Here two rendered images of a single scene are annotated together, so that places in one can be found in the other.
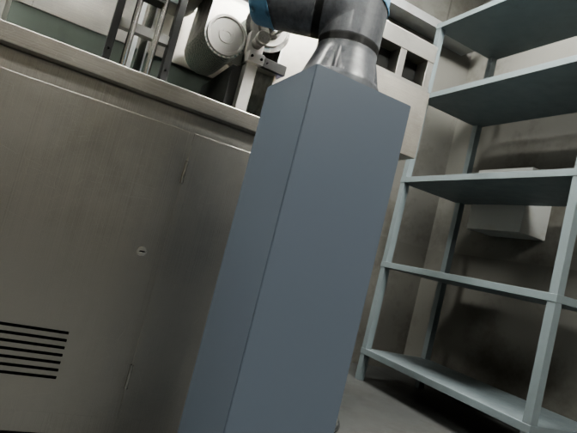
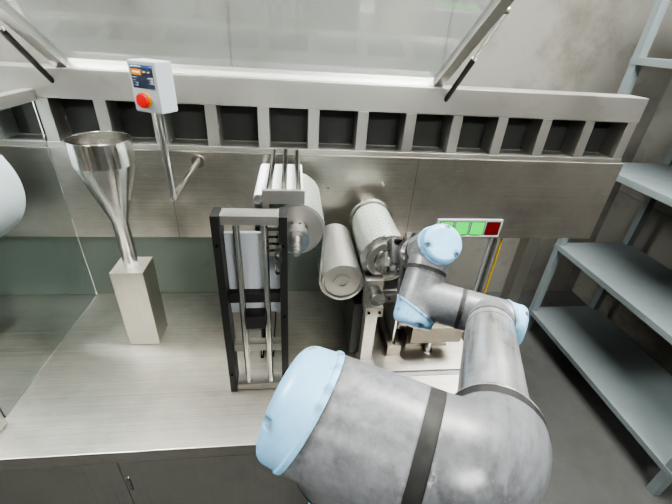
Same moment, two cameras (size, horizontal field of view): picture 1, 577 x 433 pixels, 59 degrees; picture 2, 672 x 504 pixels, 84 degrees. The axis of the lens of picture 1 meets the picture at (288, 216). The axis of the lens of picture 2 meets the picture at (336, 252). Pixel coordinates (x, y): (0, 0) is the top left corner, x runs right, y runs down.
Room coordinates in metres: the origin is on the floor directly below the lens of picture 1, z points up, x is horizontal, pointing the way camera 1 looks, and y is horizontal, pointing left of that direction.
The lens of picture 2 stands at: (0.62, 0.07, 1.78)
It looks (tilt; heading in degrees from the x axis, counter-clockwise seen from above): 31 degrees down; 18
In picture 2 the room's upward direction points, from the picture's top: 4 degrees clockwise
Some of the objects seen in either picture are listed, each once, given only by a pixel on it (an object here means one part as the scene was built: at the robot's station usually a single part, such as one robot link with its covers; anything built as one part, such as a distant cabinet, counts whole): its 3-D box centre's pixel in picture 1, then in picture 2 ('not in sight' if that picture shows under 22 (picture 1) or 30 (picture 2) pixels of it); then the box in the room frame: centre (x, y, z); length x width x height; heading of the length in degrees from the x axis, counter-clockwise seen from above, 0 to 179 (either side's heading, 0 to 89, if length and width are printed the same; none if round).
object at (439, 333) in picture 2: not in sight; (418, 295); (1.73, 0.11, 1.00); 0.40 x 0.16 x 0.06; 25
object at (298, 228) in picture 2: not in sight; (296, 236); (1.38, 0.41, 1.34); 0.06 x 0.06 x 0.06; 25
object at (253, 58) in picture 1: (246, 82); (369, 324); (1.45, 0.21, 1.05); 0.06 x 0.05 x 0.31; 25
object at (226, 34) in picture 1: (214, 45); (337, 259); (1.57, 0.36, 1.18); 0.26 x 0.12 x 0.12; 25
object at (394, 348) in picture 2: not in sight; (384, 320); (1.64, 0.20, 0.92); 0.28 x 0.04 x 0.04; 25
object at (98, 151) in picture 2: not in sight; (101, 150); (1.29, 0.89, 1.50); 0.14 x 0.14 x 0.06
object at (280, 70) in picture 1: (270, 68); (393, 292); (1.52, 0.17, 1.14); 0.09 x 0.06 x 0.03; 115
